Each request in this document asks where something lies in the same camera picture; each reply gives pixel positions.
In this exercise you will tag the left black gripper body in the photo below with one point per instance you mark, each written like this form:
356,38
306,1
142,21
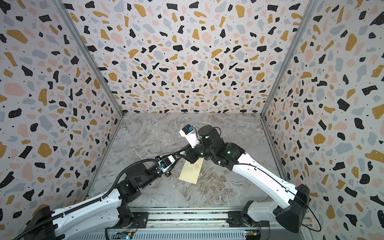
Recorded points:
167,174

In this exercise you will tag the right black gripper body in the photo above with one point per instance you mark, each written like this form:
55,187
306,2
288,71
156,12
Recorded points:
194,154

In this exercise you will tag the cream envelope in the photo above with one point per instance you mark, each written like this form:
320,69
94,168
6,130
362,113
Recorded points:
190,172

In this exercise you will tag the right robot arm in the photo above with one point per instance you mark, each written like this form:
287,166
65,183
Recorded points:
289,203

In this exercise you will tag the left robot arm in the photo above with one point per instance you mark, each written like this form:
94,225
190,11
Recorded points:
105,211

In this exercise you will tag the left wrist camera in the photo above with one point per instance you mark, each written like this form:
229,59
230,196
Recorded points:
165,161

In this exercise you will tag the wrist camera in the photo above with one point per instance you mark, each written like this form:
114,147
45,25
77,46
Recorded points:
190,134
165,161

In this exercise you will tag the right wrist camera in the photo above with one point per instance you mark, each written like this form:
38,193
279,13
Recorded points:
190,134

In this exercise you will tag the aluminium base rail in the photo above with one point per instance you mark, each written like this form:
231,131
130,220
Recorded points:
192,217

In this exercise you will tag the perforated grey cable tray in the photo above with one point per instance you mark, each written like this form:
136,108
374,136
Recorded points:
182,235

